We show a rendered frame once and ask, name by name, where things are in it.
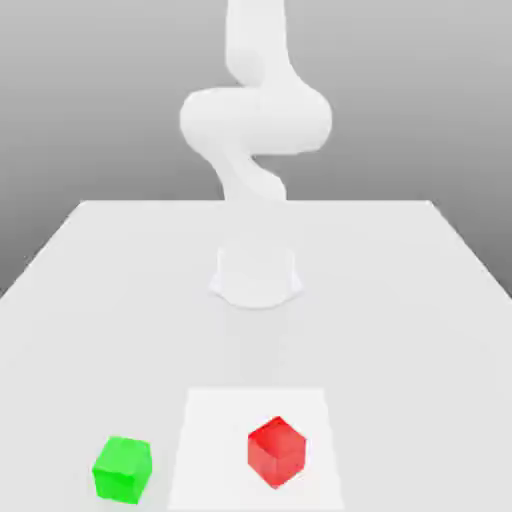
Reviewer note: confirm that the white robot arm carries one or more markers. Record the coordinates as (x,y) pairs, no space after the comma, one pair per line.
(256,120)

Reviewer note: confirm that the small red cube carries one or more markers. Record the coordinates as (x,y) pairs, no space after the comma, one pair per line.
(276,452)

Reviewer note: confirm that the small green cube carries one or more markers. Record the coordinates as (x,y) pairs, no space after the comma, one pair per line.
(122,470)

